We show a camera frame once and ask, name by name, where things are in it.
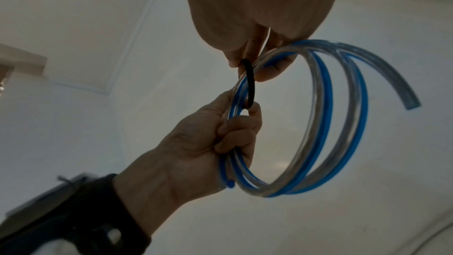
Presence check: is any person's left hand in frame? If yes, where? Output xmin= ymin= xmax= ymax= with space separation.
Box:
xmin=113 ymin=91 xmax=264 ymax=238

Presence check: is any person's right hand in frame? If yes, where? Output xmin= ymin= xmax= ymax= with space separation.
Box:
xmin=176 ymin=0 xmax=343 ymax=83

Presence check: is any black zip tie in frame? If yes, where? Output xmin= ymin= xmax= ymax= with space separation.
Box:
xmin=237 ymin=58 xmax=258 ymax=109

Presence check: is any clear blue-striped cable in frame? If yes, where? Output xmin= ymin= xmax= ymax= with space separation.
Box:
xmin=215 ymin=39 xmax=423 ymax=198

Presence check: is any black marker wristband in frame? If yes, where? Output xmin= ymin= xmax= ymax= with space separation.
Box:
xmin=0 ymin=173 xmax=153 ymax=255

